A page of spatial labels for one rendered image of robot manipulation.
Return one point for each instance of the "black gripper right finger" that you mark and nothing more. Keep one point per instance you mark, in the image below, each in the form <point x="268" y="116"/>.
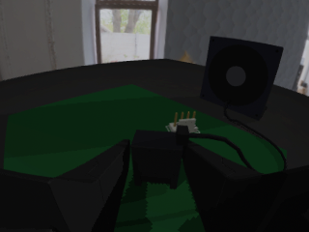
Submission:
<point x="232" y="198"/>

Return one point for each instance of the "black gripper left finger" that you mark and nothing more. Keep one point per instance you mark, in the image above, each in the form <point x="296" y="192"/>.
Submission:
<point x="87" y="199"/>

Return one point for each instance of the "black cooling fan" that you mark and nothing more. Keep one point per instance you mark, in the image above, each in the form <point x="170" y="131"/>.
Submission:
<point x="240" y="72"/>

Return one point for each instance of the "black connector plug with cable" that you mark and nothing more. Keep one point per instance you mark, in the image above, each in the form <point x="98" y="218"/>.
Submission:
<point x="157" y="155"/>

